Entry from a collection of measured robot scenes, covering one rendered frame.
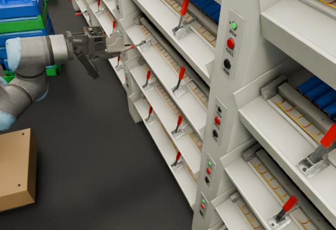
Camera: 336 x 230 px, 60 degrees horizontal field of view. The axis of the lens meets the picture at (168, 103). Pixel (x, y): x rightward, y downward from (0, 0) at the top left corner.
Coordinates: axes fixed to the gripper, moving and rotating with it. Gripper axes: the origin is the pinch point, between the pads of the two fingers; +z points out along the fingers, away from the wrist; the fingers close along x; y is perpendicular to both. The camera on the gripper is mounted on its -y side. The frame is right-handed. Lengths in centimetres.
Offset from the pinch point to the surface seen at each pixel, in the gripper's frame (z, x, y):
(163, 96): 12.4, -9.0, -17.4
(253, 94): 4, -54, 21
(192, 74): 10.7, -25.7, 4.4
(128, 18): 5.9, 15.6, 3.0
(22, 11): -29, 76, -19
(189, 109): 6.1, -34.2, -1.0
